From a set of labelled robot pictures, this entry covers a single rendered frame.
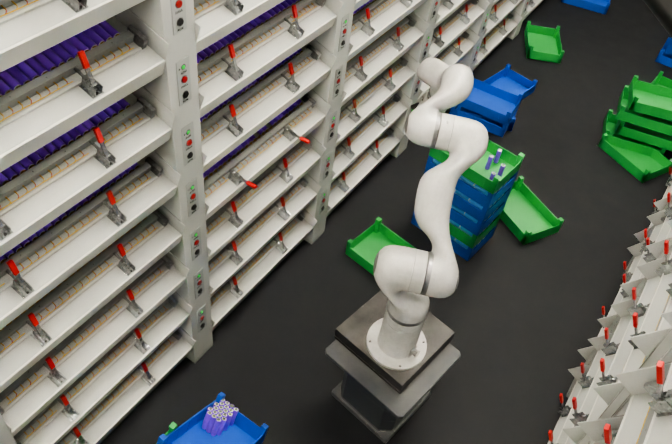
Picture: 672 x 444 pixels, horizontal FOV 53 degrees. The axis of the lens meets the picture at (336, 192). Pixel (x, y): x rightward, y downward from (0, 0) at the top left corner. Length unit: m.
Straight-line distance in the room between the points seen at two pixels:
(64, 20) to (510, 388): 1.93
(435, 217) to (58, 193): 0.93
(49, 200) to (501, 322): 1.80
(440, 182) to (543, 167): 1.66
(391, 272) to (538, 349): 1.03
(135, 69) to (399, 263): 0.83
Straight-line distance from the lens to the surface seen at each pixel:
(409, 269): 1.81
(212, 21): 1.64
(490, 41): 4.01
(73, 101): 1.42
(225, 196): 2.00
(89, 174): 1.54
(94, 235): 1.68
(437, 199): 1.81
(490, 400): 2.53
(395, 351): 2.09
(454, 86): 1.86
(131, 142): 1.60
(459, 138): 1.82
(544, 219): 3.16
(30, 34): 1.28
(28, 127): 1.38
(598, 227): 3.25
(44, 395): 1.91
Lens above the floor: 2.13
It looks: 45 degrees down
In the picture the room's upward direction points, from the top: 8 degrees clockwise
